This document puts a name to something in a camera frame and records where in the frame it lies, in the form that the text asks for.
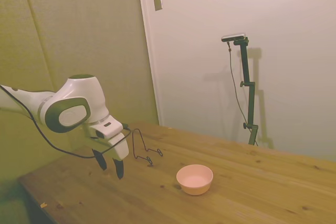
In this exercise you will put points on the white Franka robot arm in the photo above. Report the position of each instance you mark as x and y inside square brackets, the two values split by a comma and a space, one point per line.
[78, 87]

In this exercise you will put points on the small yellow paper scrap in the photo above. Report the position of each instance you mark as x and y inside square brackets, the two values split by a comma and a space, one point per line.
[43, 204]

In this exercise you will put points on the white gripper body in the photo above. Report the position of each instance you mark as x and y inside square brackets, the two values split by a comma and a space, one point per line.
[119, 150]

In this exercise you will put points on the grey bar-shaped camera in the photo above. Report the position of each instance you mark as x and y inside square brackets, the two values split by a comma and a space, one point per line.
[233, 37]

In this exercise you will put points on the dark articulated camera stand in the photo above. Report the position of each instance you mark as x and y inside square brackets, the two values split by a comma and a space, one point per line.
[246, 69]

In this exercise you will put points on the pink plastic bowl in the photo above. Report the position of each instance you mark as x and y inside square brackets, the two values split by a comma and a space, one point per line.
[195, 187]

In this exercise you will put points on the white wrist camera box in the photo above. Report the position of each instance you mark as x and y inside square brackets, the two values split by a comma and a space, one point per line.
[110, 125]

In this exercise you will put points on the white door trim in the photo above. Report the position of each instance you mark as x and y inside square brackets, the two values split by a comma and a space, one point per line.
[155, 77]

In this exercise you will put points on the grey wall switch plate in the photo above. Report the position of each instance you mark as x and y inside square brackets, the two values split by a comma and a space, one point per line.
[157, 1]

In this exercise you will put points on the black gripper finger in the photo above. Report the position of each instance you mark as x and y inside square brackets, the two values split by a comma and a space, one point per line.
[119, 169]
[101, 161]

